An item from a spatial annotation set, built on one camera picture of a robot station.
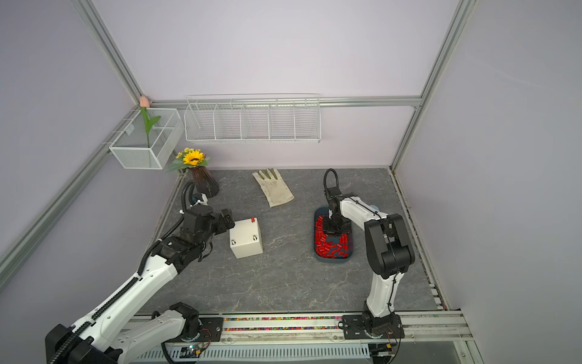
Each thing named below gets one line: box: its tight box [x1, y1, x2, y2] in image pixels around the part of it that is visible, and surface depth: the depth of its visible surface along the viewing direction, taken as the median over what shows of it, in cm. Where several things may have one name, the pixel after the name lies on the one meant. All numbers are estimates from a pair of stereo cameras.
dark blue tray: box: [312, 206, 354, 264], surface depth 93 cm
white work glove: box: [251, 168, 295, 208], surface depth 114 cm
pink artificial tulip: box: [139, 95, 162, 148], surface depth 92 cm
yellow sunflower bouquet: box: [166, 147, 210, 173], surface depth 93 cm
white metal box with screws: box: [229, 217, 263, 259], surface depth 85 cm
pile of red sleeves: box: [314, 215, 350, 259], surface depth 93 cm
